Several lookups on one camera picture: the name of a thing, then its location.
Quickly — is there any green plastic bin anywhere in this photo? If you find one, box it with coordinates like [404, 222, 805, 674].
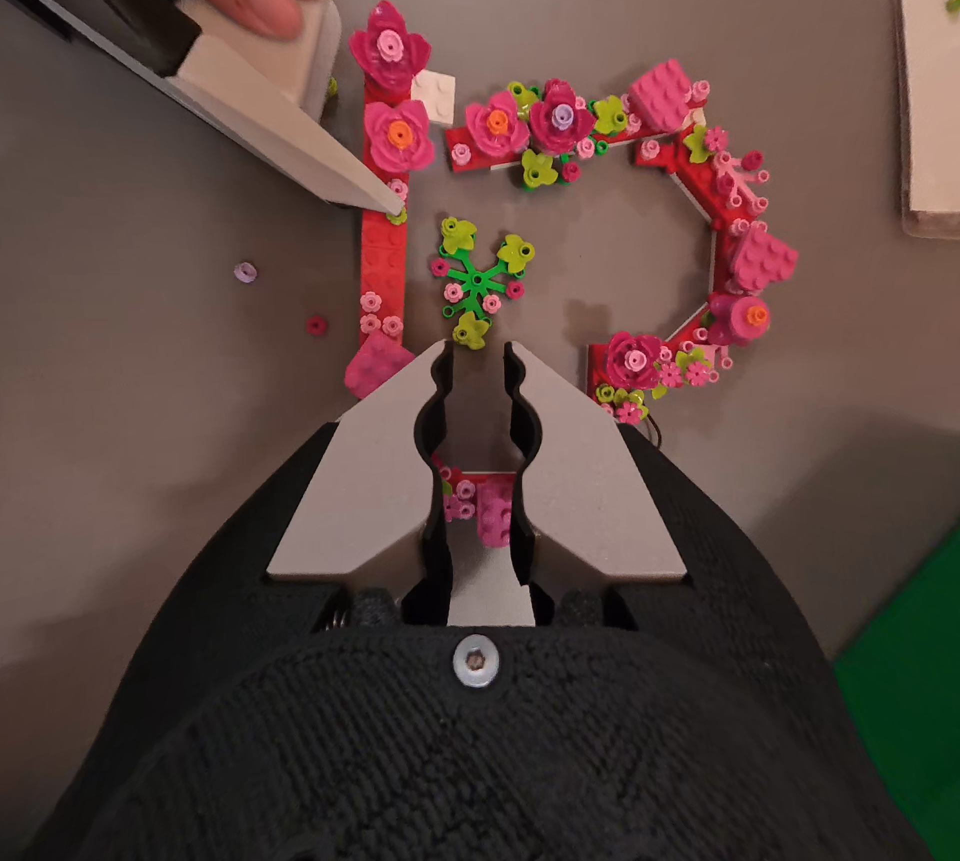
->
[831, 522, 960, 861]

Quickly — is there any straight red lego flower strip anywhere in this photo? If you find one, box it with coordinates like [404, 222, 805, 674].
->
[343, 0, 438, 401]

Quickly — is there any curved red lego flower piece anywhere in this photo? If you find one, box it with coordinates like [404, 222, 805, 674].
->
[444, 57, 801, 426]

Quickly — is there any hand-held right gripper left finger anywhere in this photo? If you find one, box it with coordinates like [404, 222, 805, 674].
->
[264, 338, 456, 585]

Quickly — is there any green lego stem with leaves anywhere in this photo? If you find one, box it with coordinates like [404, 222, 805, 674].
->
[429, 216, 537, 352]

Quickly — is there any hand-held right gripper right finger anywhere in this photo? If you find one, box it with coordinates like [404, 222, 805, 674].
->
[501, 339, 690, 588]

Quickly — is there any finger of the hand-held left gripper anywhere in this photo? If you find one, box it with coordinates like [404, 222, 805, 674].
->
[161, 0, 408, 217]

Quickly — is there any white lego plate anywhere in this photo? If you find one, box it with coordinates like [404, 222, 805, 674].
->
[411, 69, 457, 127]

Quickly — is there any short red lego segment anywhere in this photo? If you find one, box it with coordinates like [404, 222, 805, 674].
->
[437, 463, 520, 549]

